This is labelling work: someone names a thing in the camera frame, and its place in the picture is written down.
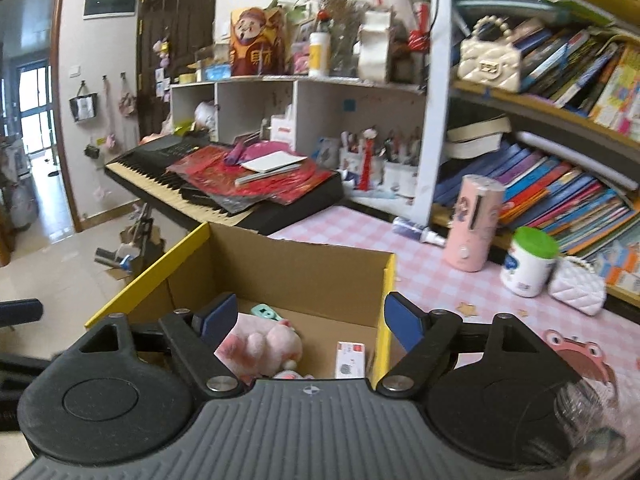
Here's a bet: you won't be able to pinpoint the row of leaning paperback books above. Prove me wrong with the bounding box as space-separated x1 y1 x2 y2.
510 15 640 143

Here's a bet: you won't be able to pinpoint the red paper decoration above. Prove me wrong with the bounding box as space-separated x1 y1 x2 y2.
407 2 431 53

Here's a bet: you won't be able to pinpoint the clear crinkled plastic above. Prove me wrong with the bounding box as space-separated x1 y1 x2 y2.
555 380 640 480

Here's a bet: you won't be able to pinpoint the dark wooden door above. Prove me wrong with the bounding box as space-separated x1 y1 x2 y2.
136 0 221 138

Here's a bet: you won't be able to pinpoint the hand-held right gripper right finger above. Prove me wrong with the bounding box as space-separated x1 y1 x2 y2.
375 291 546 395

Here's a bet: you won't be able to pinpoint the red wrapped paper decorations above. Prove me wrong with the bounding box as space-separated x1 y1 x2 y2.
175 144 333 207

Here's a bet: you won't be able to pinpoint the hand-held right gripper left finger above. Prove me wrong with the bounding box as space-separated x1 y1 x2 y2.
75 292 241 393

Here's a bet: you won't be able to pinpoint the row of blue purple books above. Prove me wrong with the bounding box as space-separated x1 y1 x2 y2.
432 142 640 291

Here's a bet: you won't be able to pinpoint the cream quilted pearl-handle handbag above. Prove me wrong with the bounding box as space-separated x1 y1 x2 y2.
459 16 522 93

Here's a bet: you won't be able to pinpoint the black cable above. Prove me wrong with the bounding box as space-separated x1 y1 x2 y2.
426 0 449 93

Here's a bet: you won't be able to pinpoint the white plastic bag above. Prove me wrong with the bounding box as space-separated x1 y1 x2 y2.
194 101 217 128

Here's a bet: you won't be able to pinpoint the pink plush toy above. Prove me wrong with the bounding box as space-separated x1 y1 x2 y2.
215 312 304 381

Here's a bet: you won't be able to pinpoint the pink hanging bag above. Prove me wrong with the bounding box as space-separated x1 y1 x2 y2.
118 74 138 118

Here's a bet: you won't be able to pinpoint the white red carton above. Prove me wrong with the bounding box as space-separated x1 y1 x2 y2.
270 115 296 148

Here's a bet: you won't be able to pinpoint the white red small box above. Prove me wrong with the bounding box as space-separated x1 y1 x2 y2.
334 341 367 380

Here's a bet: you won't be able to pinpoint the white notebook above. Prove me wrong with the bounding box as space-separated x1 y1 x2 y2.
240 151 307 175

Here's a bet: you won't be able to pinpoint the red tassel ornament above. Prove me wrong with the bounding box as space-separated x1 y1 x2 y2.
361 127 377 192

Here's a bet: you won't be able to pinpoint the pink round fabric item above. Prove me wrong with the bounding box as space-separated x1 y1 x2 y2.
242 141 296 160

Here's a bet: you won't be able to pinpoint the white cubby shelf unit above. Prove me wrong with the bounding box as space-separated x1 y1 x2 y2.
170 76 436 226

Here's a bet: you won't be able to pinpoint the yellow-edged cardboard box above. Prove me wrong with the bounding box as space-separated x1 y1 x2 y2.
84 221 398 381

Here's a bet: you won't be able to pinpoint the black electronic keyboard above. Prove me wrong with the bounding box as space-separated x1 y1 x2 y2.
104 134 345 236

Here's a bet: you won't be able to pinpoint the thick cream-paged book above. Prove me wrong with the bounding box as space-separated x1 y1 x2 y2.
445 137 503 162
446 115 513 143

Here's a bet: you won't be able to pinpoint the pink checked tablecloth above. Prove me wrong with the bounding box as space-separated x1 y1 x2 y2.
267 205 640 461

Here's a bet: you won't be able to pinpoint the glass jar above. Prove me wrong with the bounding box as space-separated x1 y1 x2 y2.
330 35 358 76

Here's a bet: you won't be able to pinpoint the white tote bag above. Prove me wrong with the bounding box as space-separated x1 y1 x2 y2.
69 80 98 123

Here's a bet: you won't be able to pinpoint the wooden door frame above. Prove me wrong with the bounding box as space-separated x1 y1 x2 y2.
0 0 84 233

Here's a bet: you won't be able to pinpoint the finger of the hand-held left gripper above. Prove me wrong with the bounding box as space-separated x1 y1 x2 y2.
0 352 63 373
0 299 44 330

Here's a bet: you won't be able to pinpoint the black keyboard stand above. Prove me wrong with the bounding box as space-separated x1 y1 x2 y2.
129 202 167 273

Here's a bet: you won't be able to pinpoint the white bottle yellow label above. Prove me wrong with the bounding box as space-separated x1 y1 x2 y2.
308 30 331 77

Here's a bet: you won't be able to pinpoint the blue white tube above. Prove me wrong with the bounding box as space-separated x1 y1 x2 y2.
391 216 447 247

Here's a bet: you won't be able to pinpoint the white quilted purse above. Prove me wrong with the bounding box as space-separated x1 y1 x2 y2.
547 255 608 317

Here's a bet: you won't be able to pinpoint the cream ribbon roll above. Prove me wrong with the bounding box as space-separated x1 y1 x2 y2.
357 10 393 83

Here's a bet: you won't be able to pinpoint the white jar green lid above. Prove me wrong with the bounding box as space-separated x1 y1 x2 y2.
501 226 560 298

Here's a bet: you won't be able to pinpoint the pink cylinder bottle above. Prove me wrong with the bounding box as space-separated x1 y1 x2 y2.
442 174 506 273

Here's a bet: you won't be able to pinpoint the grey roll on floor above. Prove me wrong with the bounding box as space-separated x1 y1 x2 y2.
95 247 136 281

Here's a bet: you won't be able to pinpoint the grey rolled tube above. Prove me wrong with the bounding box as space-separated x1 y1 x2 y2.
515 130 631 196

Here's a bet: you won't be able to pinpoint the bunch of pens and brushes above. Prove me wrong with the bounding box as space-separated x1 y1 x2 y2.
340 127 421 166

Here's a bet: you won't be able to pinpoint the wooden bookcase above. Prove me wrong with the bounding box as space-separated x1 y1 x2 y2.
430 0 640 306

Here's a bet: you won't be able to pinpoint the grey thin book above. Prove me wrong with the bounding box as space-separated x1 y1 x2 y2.
235 162 301 186

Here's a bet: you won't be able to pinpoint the dark wall panel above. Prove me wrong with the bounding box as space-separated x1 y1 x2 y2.
82 0 137 21

